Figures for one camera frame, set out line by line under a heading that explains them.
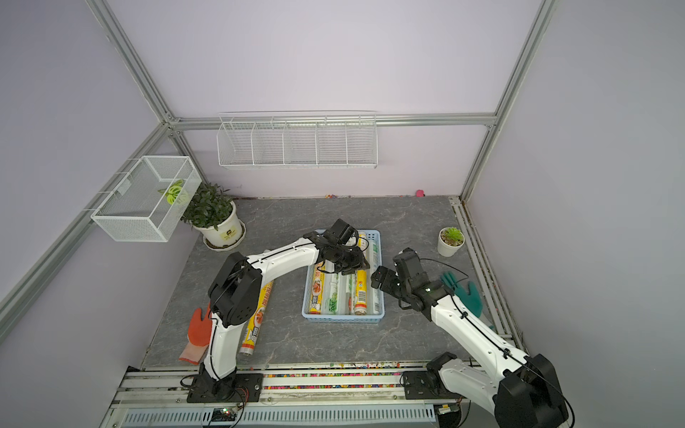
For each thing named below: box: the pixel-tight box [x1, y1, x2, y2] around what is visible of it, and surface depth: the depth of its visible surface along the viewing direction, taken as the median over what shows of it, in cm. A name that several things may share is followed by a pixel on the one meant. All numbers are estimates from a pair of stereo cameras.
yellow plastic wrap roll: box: [308, 261, 324, 315], surface depth 89 cm
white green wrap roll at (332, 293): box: [324, 271, 341, 315], surface depth 89 cm
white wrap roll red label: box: [345, 273, 356, 315], surface depth 89 cm
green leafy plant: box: [181, 182, 233, 231], surface depth 95 cm
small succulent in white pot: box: [437, 226, 465, 258], surface depth 98 cm
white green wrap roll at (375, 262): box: [369, 235, 382, 315], surface depth 90 cm
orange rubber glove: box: [178, 303, 213, 365], surface depth 84 cm
